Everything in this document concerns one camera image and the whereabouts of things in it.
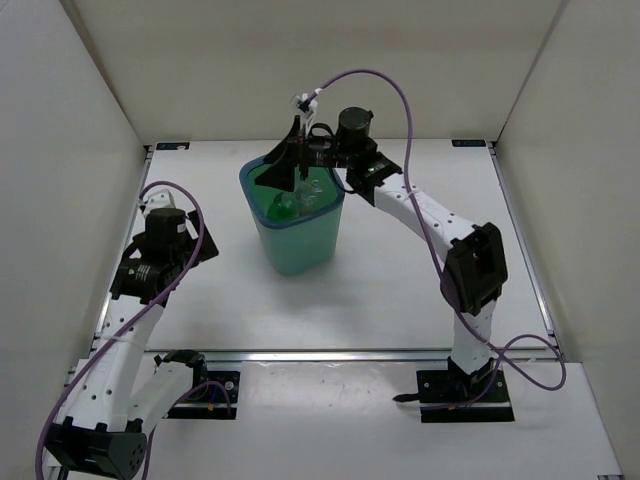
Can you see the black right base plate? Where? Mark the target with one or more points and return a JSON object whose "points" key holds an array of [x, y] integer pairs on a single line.
{"points": [[441, 403]]}

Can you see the green plastic bottle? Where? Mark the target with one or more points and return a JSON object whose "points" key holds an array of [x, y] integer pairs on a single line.
{"points": [[284, 207]]}

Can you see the right corner label sticker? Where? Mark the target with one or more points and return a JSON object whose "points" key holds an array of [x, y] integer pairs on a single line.
{"points": [[468, 143]]}

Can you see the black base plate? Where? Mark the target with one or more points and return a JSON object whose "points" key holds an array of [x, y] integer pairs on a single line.
{"points": [[441, 403], [216, 401]]}

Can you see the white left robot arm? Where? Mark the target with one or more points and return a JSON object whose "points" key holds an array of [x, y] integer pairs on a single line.
{"points": [[101, 426]]}

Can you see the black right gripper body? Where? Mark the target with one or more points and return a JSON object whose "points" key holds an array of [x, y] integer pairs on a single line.
{"points": [[328, 152]]}

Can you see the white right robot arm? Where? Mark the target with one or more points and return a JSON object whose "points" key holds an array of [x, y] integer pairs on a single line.
{"points": [[469, 258]]}

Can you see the corner label sticker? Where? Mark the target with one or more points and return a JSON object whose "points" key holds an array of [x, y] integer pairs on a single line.
{"points": [[468, 143], [172, 146]]}

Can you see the aluminium rail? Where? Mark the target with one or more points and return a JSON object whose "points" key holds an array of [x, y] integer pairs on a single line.
{"points": [[327, 356]]}

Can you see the left corner label sticker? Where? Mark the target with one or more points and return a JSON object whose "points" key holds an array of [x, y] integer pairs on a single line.
{"points": [[172, 146]]}

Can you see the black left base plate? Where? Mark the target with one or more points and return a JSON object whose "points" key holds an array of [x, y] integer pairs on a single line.
{"points": [[216, 401]]}

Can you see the clear bottle green label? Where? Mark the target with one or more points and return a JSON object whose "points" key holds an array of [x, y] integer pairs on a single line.
{"points": [[307, 195]]}

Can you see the green plastic waste bin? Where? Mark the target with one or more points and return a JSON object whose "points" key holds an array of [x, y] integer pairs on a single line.
{"points": [[298, 245]]}

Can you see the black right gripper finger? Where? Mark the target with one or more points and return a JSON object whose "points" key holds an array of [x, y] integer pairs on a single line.
{"points": [[286, 146], [278, 175]]}

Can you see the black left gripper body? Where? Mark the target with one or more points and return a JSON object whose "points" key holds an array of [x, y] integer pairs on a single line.
{"points": [[188, 253]]}

